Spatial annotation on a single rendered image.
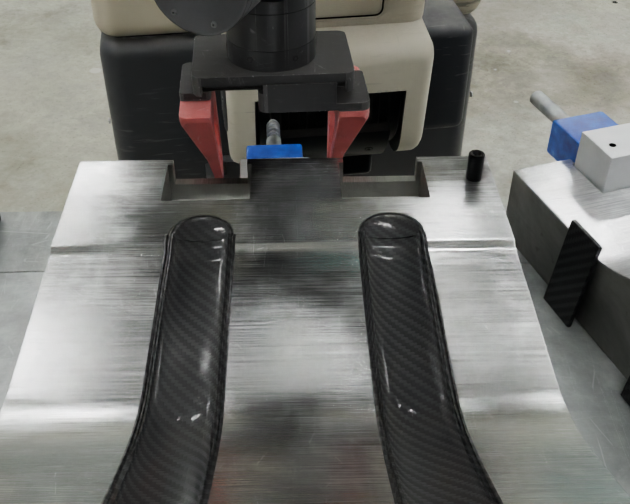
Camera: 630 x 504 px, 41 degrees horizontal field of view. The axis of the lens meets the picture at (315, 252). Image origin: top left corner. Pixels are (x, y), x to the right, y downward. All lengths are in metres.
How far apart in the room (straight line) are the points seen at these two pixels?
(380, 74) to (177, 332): 0.53
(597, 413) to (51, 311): 0.31
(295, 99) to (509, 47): 2.30
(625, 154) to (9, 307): 0.42
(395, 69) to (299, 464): 0.61
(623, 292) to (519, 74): 2.16
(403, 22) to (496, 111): 1.53
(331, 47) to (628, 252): 0.23
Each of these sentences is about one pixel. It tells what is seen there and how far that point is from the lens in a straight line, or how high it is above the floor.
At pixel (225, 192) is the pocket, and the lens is 0.55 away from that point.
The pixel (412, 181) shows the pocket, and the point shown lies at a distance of 0.55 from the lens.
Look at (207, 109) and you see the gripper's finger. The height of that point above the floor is 0.91.
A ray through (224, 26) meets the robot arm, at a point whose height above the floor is 1.00.
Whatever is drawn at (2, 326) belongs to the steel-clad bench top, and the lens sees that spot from 0.58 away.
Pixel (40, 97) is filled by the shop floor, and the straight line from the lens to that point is 2.58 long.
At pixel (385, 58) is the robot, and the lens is 0.90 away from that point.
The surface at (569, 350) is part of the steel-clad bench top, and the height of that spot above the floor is 0.80.
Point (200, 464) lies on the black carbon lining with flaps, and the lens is 0.36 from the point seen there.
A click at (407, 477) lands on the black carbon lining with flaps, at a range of 0.35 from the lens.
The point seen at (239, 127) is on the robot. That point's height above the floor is 0.71.
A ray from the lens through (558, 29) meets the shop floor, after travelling 2.99.
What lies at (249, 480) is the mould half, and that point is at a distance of 0.34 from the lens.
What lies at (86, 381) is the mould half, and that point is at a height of 0.88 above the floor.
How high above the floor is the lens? 1.18
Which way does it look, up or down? 39 degrees down
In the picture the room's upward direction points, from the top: straight up
